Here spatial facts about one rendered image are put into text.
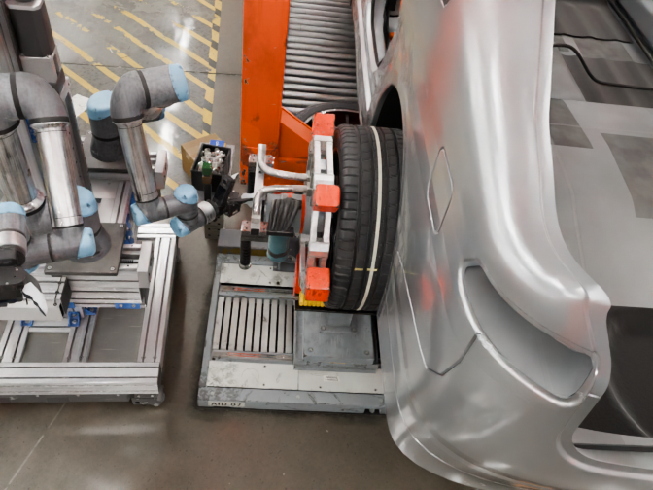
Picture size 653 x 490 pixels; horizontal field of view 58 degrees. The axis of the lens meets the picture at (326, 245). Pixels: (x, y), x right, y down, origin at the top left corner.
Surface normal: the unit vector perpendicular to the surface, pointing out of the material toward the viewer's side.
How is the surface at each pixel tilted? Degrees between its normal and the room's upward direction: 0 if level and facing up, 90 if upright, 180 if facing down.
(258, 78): 90
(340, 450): 0
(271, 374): 0
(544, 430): 89
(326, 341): 0
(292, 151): 90
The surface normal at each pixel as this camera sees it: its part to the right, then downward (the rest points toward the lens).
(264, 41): 0.02, 0.74
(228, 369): 0.12, -0.67
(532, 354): 0.33, -0.54
